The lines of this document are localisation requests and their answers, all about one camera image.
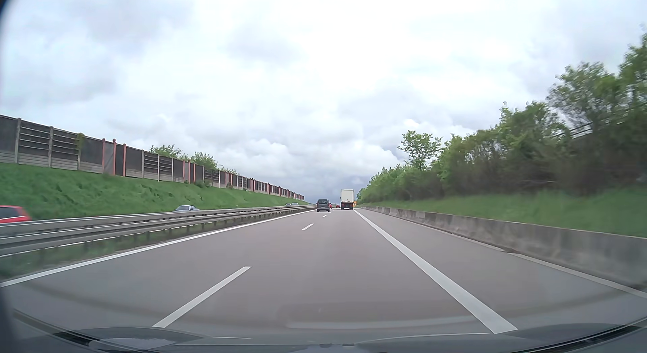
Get grey asphalt road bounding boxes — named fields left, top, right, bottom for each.
left=0, top=207, right=647, bottom=344

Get trees behind noise barrier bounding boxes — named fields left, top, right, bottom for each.
left=149, top=144, right=238, bottom=175

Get car's own bonnet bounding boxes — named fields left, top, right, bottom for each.
left=10, top=313, right=647, bottom=353

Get road markings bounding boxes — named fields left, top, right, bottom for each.
left=0, top=209, right=519, bottom=335

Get row of green trees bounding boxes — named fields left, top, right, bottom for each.
left=357, top=33, right=647, bottom=204

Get grass bank below noise barrier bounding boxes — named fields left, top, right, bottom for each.
left=0, top=163, right=309, bottom=221

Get grass verge behind concrete barrier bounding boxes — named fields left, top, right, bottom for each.
left=366, top=187, right=647, bottom=238

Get grey and red noise barrier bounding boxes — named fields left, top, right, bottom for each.
left=0, top=114, right=305, bottom=201

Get red car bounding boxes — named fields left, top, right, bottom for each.
left=0, top=205, right=32, bottom=224

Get concrete barrier wall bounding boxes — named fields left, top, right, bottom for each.
left=360, top=205, right=647, bottom=288

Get metal guard rail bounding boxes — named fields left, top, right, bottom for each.
left=0, top=205, right=317, bottom=257

